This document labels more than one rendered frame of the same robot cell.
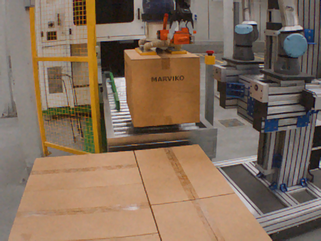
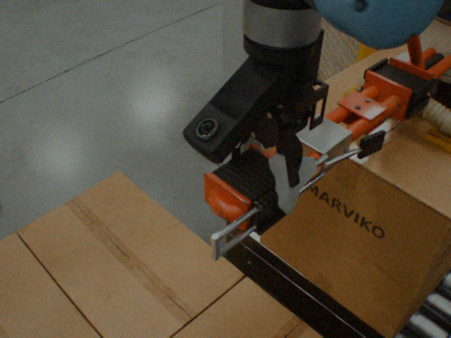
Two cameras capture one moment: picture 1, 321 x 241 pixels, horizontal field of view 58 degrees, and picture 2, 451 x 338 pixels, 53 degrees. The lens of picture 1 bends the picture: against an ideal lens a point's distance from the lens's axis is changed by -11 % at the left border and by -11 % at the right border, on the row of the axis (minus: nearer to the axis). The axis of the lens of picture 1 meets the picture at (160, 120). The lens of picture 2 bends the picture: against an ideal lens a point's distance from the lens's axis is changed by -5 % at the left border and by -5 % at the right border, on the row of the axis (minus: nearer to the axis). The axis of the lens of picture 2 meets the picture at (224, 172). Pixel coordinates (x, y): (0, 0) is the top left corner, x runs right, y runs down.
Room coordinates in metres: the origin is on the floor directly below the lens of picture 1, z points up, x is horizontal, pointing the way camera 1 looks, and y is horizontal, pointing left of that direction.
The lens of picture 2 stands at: (1.27, -0.43, 1.61)
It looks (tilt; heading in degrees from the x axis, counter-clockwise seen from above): 42 degrees down; 56
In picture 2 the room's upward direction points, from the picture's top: straight up
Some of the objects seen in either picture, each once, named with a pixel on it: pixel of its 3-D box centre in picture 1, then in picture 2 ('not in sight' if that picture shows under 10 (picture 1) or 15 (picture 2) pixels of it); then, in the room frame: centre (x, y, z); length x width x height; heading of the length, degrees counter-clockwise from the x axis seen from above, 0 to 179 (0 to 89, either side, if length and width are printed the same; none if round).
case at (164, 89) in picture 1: (158, 82); (406, 167); (2.10, 0.01, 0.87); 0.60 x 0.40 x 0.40; 10
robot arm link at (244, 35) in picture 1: (243, 34); not in sight; (2.06, -0.56, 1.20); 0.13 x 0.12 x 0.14; 147
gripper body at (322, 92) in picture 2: (180, 10); (279, 84); (1.56, -0.11, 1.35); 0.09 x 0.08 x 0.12; 10
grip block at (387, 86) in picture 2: (166, 34); (396, 87); (1.88, -0.04, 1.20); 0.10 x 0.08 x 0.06; 100
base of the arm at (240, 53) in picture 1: (243, 51); not in sight; (2.05, -0.56, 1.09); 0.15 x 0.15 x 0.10
